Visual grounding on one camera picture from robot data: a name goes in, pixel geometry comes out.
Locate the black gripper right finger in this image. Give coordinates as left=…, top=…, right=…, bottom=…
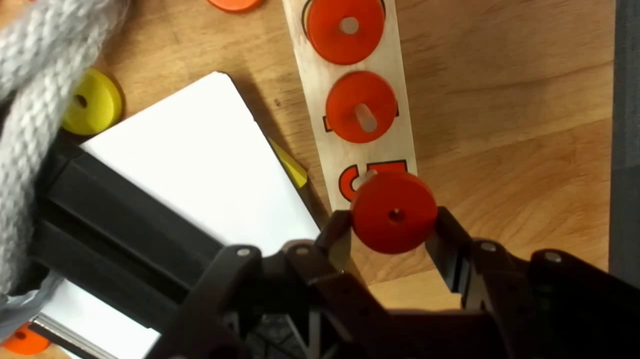
left=425, top=205, right=640, bottom=359

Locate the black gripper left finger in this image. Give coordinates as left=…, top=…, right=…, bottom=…
left=156, top=208, right=388, bottom=359

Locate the orange wooden disc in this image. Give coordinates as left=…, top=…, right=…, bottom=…
left=0, top=322, right=54, bottom=356
left=323, top=67, right=400, bottom=145
left=350, top=169, right=440, bottom=254
left=304, top=0, right=388, bottom=67
left=205, top=0, right=261, bottom=13

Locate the wooden rack with rods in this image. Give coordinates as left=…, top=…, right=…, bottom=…
left=281, top=0, right=419, bottom=214

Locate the yellow wooden disc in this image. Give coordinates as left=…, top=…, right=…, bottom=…
left=59, top=67, right=125, bottom=137

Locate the yellow flat piece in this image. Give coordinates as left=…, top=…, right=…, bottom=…
left=268, top=137, right=309, bottom=191

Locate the white paper card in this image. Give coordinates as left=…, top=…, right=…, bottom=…
left=35, top=69, right=322, bottom=359

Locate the long black track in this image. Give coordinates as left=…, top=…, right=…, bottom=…
left=26, top=127, right=227, bottom=334

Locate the white braided rope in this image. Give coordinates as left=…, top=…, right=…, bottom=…
left=0, top=0, right=131, bottom=334

